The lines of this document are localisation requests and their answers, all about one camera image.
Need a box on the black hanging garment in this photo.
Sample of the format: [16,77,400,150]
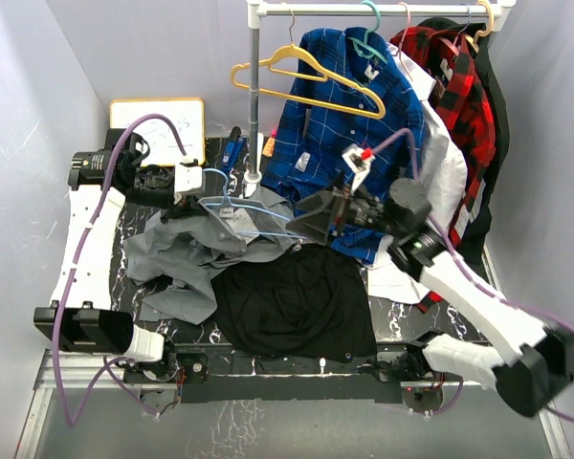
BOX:
[404,18,510,266]

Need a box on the red black plaid shirt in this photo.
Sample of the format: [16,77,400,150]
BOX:
[389,26,499,315]

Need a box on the pink hanger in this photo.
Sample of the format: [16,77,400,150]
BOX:
[397,1,413,81]

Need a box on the blue plaid shirt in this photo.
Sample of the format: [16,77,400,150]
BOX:
[261,27,427,264]

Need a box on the light blue wire hanger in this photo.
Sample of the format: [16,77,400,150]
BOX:
[198,167,312,243]

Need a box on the blue stapler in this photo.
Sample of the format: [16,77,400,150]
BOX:
[220,126,245,174]

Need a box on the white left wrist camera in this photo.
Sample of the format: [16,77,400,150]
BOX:
[173,163,206,205]

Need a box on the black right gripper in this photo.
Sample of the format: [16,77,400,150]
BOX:
[286,168,403,245]

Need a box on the yellow framed whiteboard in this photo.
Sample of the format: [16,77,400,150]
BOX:
[109,98,205,166]

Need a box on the aluminium frame rail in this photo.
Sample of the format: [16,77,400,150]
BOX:
[13,248,573,459]

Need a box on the grey shirt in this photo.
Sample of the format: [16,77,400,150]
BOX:
[123,187,297,325]

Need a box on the white paper price tag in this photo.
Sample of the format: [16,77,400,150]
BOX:
[227,208,257,234]

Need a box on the black shirt on table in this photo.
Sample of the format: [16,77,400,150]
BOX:
[211,244,377,362]

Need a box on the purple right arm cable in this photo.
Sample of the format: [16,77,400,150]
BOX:
[370,127,574,425]

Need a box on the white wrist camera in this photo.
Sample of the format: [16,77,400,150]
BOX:
[342,144,374,193]
[173,163,206,205]

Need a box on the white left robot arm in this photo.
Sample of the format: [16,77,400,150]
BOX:
[33,128,205,382]

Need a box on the white woven size label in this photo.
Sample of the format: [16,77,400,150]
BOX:
[219,208,234,218]

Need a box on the orange small object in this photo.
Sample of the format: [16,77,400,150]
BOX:
[262,137,275,158]

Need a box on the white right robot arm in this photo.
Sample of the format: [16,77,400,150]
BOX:
[287,178,574,418]

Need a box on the metal clothes rack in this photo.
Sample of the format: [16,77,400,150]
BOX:
[230,1,516,186]

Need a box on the teal plastic hanger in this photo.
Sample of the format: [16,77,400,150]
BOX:
[349,0,388,82]

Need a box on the yellow plastic hanger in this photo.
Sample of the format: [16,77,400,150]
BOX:
[230,29,386,121]

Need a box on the beige wooden hanger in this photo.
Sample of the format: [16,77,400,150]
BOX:
[461,0,495,53]

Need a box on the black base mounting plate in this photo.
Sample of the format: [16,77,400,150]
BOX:
[123,343,465,407]

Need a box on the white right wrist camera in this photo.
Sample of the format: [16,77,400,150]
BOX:
[342,144,374,193]

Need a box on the white shirt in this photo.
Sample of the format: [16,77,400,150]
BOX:
[367,44,468,304]

